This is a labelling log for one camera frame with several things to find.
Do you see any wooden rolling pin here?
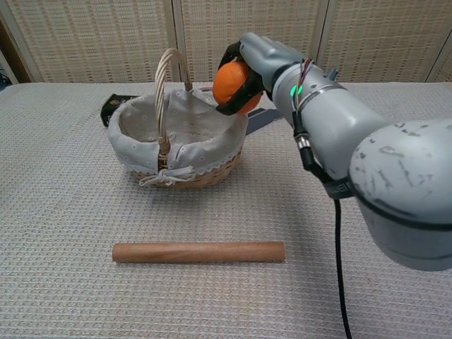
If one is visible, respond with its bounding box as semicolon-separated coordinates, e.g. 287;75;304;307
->
112;241;286;264

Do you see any orange fruit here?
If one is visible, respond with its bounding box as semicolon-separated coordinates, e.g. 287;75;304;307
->
213;61;263;114

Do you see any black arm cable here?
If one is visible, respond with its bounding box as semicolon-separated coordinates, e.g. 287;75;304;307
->
292;109;354;339

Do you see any fabric-lined wicker basket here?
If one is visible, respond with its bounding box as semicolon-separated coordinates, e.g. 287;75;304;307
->
107;48;249;189

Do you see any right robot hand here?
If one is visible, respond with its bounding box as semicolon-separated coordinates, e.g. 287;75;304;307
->
214;32;305;116

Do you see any small dark box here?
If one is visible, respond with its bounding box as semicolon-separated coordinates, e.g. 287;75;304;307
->
99;93;138;129

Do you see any white woven tablecloth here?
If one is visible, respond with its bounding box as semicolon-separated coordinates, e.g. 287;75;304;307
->
0;82;452;339

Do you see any woven folding screen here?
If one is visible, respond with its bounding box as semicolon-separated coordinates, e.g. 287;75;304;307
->
0;0;452;84

